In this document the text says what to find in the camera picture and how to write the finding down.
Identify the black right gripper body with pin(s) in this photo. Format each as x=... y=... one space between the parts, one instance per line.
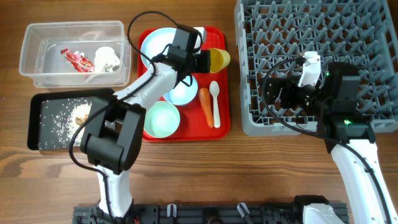
x=274 y=92

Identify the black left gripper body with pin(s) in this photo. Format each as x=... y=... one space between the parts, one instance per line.
x=199 y=63

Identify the yellow plastic cup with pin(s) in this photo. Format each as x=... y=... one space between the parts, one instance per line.
x=219 y=59

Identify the light blue bowl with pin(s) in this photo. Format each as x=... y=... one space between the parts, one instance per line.
x=183 y=94

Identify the green bowl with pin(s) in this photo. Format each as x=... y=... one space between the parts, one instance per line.
x=162 y=120

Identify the white tissue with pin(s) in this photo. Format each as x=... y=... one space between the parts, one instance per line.
x=106 y=60

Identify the red snack wrapper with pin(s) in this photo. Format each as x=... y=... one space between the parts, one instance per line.
x=78 y=61

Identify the brown food scrap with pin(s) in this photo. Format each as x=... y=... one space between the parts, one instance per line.
x=79 y=120

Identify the white rice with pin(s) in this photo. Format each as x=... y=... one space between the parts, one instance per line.
x=57 y=121

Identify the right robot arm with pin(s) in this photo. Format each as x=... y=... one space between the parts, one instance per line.
x=348 y=137

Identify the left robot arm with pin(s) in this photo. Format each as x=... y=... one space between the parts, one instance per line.
x=113 y=132

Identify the clear plastic waste bin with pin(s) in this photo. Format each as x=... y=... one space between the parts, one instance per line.
x=42 y=61

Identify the grey dishwasher rack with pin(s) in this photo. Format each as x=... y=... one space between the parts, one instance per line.
x=358 y=32

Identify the black waste tray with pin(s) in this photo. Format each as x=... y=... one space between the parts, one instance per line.
x=33 y=130

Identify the light blue plate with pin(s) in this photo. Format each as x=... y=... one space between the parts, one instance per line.
x=156 y=41

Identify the orange carrot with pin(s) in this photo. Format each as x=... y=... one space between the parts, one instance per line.
x=204 y=96

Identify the white plastic spoon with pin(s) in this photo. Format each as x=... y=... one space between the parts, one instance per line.
x=214 y=91

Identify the red serving tray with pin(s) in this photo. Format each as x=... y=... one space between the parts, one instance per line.
x=193 y=125

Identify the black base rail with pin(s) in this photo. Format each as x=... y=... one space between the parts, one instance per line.
x=266 y=213

